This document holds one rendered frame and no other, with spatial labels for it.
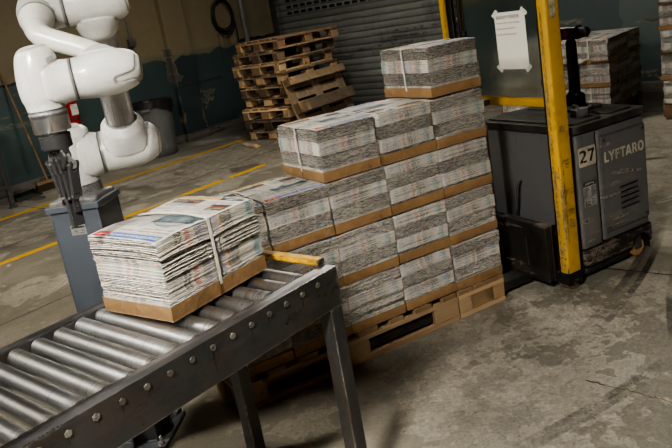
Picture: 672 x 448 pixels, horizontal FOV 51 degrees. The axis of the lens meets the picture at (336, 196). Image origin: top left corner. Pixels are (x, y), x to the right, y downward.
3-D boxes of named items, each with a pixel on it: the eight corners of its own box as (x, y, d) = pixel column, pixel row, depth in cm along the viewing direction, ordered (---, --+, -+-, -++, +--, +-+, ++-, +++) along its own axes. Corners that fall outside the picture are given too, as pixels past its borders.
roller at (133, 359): (69, 339, 199) (64, 323, 198) (170, 373, 168) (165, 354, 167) (53, 347, 196) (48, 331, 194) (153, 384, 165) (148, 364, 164)
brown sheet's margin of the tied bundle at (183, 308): (148, 288, 212) (145, 274, 211) (216, 297, 195) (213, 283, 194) (105, 310, 200) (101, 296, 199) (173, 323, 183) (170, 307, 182)
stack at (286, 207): (206, 382, 320) (164, 207, 300) (414, 297, 372) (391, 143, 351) (238, 417, 287) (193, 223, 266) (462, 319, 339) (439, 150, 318)
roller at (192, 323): (128, 311, 213) (124, 295, 212) (231, 337, 182) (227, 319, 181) (113, 317, 210) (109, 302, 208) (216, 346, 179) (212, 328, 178)
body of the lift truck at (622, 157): (492, 253, 416) (476, 119, 396) (558, 226, 440) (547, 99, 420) (586, 281, 356) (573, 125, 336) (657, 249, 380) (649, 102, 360)
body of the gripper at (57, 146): (76, 129, 173) (86, 165, 176) (59, 129, 179) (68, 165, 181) (47, 136, 168) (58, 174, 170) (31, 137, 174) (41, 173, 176)
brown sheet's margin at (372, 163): (283, 173, 324) (281, 164, 323) (336, 158, 337) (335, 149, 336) (324, 183, 292) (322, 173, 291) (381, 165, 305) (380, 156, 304)
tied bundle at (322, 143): (283, 174, 324) (273, 125, 318) (337, 159, 338) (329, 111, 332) (324, 184, 292) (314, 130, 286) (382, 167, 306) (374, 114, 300)
